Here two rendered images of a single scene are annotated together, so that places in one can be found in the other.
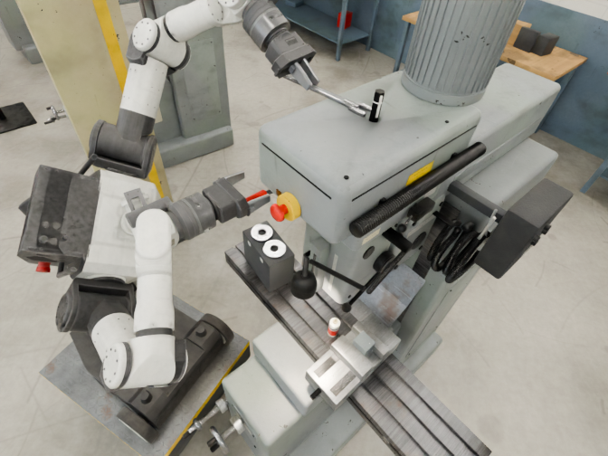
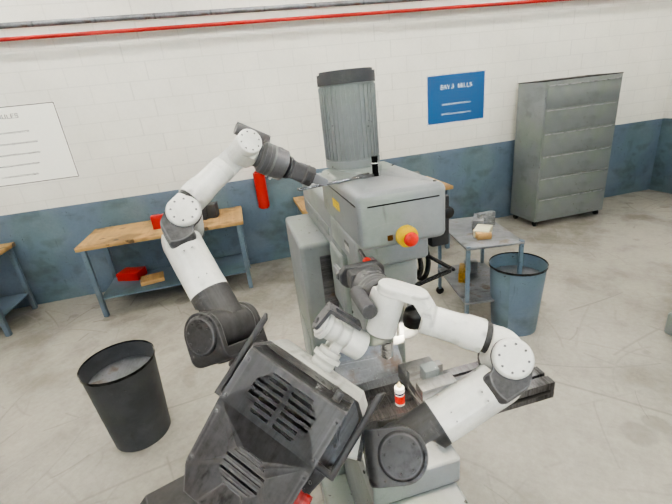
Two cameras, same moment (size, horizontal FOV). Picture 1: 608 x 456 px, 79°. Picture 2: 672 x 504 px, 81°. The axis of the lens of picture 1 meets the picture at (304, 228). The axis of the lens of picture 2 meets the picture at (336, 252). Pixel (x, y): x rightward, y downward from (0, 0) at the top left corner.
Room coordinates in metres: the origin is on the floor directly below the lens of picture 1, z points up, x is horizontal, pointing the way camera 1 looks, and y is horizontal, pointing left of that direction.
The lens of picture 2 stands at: (0.17, 1.00, 2.14)
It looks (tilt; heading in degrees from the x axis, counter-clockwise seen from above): 22 degrees down; 303
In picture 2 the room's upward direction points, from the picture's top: 6 degrees counter-clockwise
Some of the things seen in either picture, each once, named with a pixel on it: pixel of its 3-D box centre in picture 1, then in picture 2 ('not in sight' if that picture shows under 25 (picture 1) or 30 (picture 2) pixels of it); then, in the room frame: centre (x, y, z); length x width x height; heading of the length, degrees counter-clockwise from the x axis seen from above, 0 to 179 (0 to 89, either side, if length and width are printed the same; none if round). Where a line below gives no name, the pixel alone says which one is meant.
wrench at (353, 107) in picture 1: (324, 92); (335, 181); (0.80, -0.02, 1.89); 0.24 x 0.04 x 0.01; 53
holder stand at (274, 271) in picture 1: (268, 255); not in sight; (0.96, 0.14, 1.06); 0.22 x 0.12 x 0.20; 38
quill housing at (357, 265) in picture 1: (346, 242); (382, 292); (0.72, -0.13, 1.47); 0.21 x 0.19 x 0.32; 45
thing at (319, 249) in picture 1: (317, 266); (395, 314); (0.64, -0.05, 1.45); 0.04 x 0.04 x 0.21; 45
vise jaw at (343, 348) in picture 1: (351, 356); (436, 385); (0.55, -0.21, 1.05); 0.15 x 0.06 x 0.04; 46
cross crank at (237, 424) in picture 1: (226, 433); not in sight; (0.36, 0.23, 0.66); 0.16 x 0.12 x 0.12; 135
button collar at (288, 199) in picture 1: (288, 206); (406, 236); (0.55, 0.04, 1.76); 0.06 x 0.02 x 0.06; 45
